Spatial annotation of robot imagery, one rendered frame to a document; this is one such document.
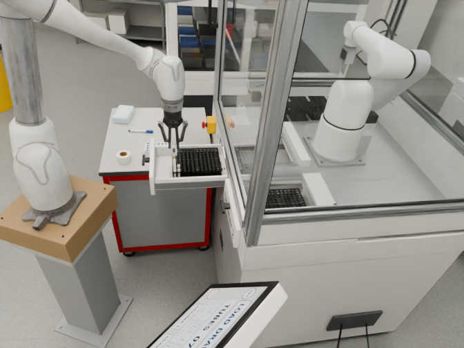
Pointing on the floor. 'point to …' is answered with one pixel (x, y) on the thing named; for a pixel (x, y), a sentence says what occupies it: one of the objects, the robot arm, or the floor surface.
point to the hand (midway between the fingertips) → (173, 148)
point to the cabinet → (331, 288)
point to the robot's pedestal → (85, 292)
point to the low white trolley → (160, 240)
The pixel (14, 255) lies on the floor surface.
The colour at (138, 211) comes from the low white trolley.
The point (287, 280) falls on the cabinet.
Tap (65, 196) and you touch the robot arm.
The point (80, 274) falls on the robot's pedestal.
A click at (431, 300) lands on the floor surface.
